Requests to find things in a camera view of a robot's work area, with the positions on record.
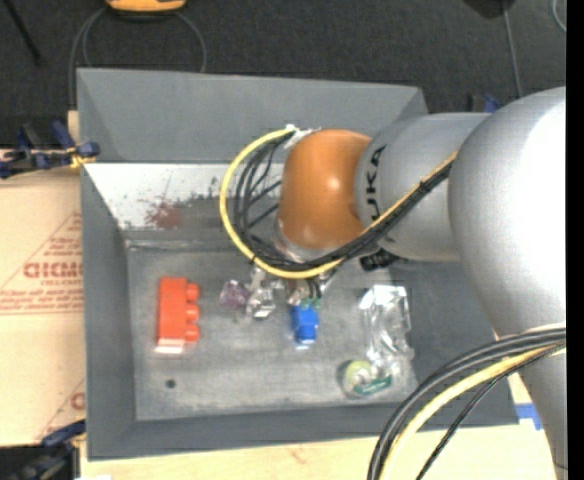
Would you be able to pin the grey metal bin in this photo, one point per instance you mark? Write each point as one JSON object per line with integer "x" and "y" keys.
{"x": 252, "y": 373}

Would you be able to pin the clear plastic bottle green label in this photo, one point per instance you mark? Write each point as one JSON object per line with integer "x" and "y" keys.
{"x": 387, "y": 318}

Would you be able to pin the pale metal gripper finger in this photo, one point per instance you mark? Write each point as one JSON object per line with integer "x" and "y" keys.
{"x": 260, "y": 279}
{"x": 261, "y": 308}

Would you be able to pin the black cylinder on white bracket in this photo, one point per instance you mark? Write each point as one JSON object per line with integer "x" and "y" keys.
{"x": 376, "y": 260}

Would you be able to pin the red toy building brick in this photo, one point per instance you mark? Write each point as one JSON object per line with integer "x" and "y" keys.
{"x": 172, "y": 313}

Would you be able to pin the brown cardboard board red print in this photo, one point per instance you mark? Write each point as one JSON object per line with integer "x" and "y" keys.
{"x": 32, "y": 348}

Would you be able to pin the purple clear small toy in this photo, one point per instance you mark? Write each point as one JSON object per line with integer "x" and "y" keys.
{"x": 233, "y": 295}

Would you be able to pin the blue plastic block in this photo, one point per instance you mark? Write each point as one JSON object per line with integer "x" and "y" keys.
{"x": 304, "y": 324}

